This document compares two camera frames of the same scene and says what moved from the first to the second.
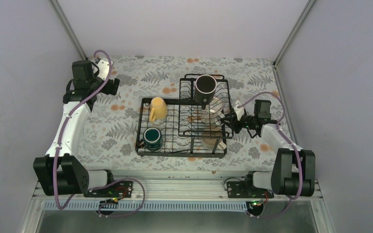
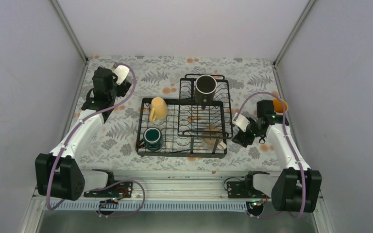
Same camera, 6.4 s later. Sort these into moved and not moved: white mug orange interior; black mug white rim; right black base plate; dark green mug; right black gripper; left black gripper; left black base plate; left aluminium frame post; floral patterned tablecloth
Moved: right black gripper; white mug orange interior; left black gripper
Not moved: right black base plate; black mug white rim; left aluminium frame post; left black base plate; dark green mug; floral patterned tablecloth
